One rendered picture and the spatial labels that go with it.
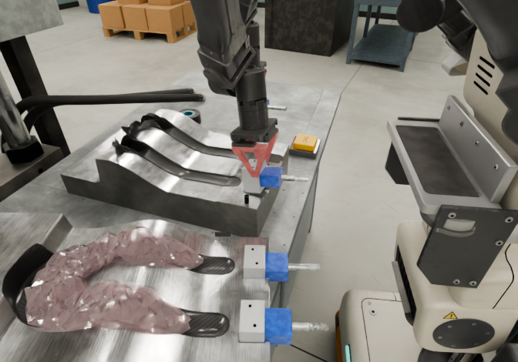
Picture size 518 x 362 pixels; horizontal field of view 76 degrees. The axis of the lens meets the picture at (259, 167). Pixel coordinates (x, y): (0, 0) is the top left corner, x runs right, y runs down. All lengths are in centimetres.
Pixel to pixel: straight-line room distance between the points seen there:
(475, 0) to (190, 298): 51
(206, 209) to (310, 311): 96
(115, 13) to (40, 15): 443
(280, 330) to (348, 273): 121
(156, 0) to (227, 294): 522
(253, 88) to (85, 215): 50
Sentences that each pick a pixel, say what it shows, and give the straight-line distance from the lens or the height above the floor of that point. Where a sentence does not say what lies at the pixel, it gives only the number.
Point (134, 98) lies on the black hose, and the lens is 120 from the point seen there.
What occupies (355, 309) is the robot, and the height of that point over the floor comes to 28.
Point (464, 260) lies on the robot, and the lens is 58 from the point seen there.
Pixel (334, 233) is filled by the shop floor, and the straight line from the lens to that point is 188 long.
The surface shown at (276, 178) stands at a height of 94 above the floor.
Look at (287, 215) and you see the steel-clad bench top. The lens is 78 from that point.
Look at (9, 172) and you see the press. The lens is 117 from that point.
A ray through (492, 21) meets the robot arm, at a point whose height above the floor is 128.
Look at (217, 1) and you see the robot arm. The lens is 45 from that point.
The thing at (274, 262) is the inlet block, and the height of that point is 87.
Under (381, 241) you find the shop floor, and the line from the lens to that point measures 191.
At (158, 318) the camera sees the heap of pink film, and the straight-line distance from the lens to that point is 54.
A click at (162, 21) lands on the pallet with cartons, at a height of 28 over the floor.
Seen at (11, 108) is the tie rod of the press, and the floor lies 94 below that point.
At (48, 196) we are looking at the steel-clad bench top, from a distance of 98.
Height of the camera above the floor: 134
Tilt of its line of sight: 36 degrees down
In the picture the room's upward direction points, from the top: straight up
